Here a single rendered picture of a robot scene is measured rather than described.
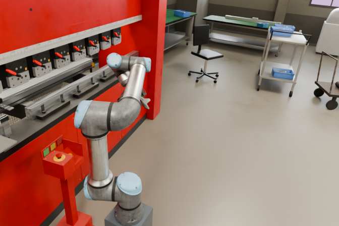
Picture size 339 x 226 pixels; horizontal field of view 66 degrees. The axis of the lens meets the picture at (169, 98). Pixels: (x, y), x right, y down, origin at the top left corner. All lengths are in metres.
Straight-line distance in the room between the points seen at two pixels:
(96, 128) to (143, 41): 2.35
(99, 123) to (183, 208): 1.65
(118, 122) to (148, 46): 2.34
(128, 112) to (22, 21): 1.06
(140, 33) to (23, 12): 1.71
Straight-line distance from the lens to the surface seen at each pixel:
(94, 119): 1.03
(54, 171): 1.86
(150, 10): 3.20
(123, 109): 1.03
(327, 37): 8.68
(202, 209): 2.55
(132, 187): 1.28
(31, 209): 2.23
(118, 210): 1.41
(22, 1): 1.87
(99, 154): 1.16
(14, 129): 2.04
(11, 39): 1.83
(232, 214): 2.59
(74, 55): 2.26
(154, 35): 3.22
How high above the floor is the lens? 1.91
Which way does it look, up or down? 27 degrees down
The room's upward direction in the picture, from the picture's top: 5 degrees clockwise
